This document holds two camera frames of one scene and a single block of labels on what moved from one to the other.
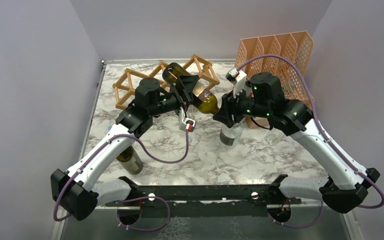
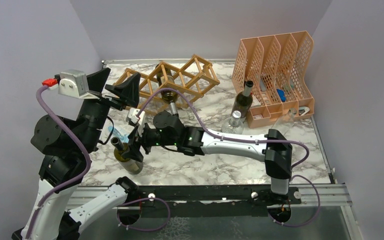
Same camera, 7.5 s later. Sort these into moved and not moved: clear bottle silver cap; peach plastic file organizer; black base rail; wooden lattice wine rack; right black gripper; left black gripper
Moved: left black gripper; right black gripper
Not moved: wooden lattice wine rack; peach plastic file organizer; clear bottle silver cap; black base rail
